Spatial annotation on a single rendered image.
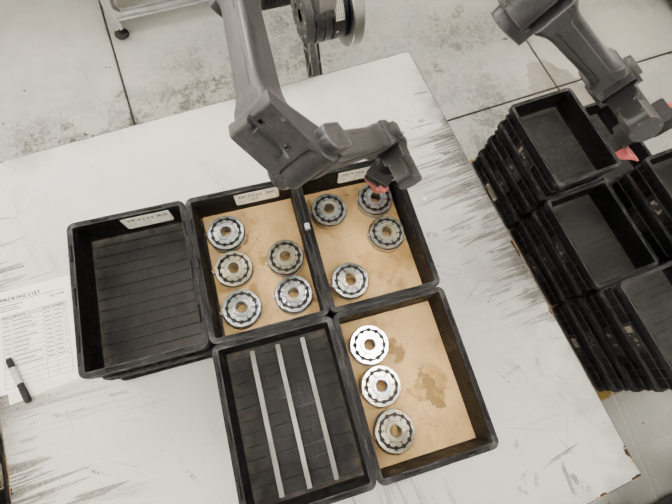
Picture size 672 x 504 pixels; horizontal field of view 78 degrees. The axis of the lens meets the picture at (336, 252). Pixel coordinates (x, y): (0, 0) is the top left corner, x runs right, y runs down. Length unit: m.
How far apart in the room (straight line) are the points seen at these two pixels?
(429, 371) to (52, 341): 1.07
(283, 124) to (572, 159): 1.66
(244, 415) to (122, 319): 0.41
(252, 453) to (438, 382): 0.50
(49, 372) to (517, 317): 1.39
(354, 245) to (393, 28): 1.96
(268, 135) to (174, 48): 2.31
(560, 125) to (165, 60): 2.12
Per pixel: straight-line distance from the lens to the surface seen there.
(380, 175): 1.06
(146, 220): 1.24
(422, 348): 1.17
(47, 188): 1.64
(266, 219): 1.23
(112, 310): 1.26
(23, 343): 1.50
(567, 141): 2.10
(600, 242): 2.09
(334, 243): 1.20
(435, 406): 1.17
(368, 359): 1.11
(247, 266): 1.16
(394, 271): 1.20
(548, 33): 0.73
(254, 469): 1.15
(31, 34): 3.21
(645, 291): 1.98
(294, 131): 0.54
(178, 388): 1.31
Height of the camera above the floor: 1.95
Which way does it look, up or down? 71 degrees down
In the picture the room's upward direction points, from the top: 11 degrees clockwise
